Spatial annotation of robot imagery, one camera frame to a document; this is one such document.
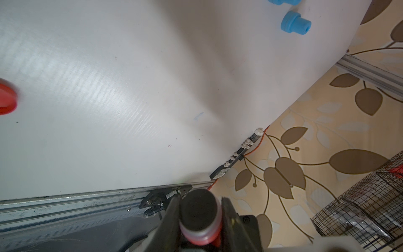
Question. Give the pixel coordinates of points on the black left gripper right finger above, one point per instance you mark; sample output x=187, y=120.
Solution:
x=240, y=233

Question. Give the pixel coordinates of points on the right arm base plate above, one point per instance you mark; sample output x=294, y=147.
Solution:
x=158, y=199

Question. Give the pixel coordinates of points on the red cap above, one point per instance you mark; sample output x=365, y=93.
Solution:
x=9, y=98

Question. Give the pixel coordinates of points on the blue stamp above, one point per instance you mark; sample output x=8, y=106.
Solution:
x=290, y=2
x=294, y=23

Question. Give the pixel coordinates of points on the red stamp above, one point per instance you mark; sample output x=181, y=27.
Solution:
x=200, y=217

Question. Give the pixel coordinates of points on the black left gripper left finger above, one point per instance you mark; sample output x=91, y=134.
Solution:
x=168, y=235

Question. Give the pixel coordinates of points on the black wire basket right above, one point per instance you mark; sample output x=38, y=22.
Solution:
x=379, y=197

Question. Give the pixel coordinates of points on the clear plastic bag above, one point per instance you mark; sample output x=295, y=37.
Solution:
x=367, y=226

